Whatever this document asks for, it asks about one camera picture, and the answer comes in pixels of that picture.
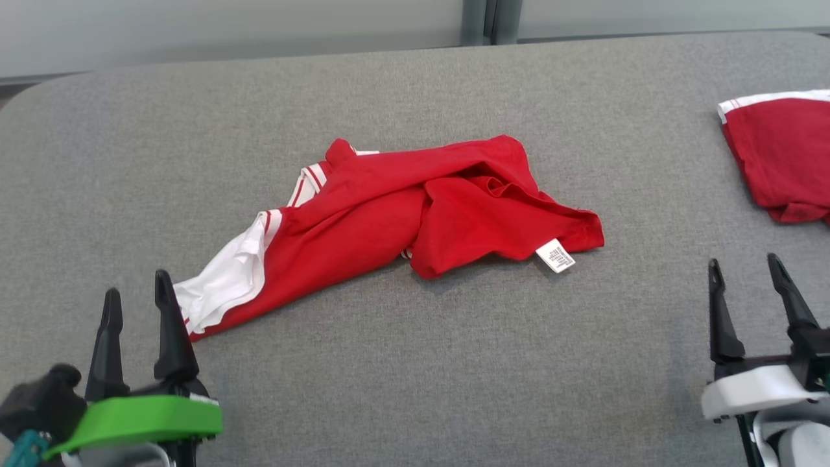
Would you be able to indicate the grey window frame post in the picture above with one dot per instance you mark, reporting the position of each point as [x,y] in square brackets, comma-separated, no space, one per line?
[476,19]

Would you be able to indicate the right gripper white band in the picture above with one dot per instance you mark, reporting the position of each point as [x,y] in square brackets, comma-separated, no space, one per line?
[758,389]

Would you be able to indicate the red and white shirt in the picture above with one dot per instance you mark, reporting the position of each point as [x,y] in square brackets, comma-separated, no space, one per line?
[784,162]
[363,220]

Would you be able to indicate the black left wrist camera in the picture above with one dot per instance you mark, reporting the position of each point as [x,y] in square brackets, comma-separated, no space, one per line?
[39,402]

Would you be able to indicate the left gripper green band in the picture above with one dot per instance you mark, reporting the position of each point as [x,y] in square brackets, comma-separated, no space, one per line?
[142,418]

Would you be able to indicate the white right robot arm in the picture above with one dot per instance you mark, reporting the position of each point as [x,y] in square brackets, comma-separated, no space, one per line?
[804,447]

